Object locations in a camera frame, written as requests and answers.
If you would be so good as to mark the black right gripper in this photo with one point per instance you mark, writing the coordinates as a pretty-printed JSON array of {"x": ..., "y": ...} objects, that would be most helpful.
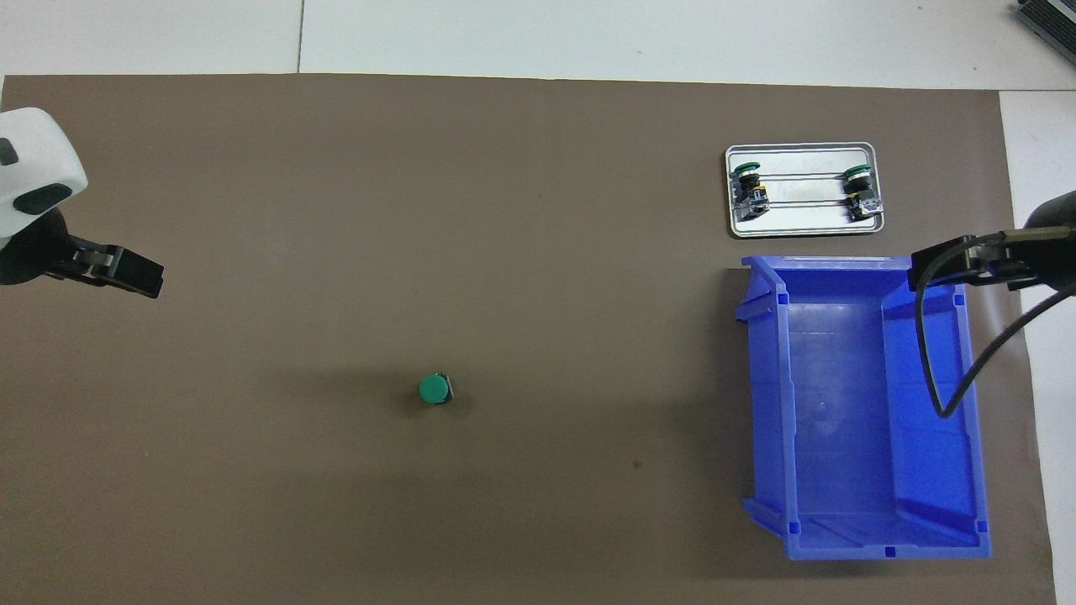
[{"x": 1055, "y": 260}]

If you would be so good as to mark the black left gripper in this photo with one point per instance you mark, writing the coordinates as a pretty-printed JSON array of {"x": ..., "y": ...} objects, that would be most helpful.
[{"x": 29, "y": 252}]

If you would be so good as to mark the green push button switch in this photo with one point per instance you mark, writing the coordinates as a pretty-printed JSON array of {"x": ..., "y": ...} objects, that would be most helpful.
[
  {"x": 434, "y": 389},
  {"x": 750, "y": 189},
  {"x": 862, "y": 192}
]

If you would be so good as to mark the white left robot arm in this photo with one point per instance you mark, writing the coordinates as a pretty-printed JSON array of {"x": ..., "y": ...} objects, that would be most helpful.
[{"x": 34, "y": 160}]

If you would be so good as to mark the grey metal tray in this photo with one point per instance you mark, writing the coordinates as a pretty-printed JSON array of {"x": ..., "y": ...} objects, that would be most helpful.
[{"x": 807, "y": 220}]

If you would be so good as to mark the blue plastic storage bin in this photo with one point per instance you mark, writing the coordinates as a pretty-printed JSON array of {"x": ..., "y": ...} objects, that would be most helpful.
[{"x": 841, "y": 420}]

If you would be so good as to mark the grey ribbed device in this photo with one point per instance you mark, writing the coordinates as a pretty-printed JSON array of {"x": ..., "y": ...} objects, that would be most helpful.
[{"x": 1051, "y": 18}]

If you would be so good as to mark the brown table mat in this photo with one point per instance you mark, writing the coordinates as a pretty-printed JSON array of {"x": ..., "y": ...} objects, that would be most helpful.
[{"x": 504, "y": 210}]

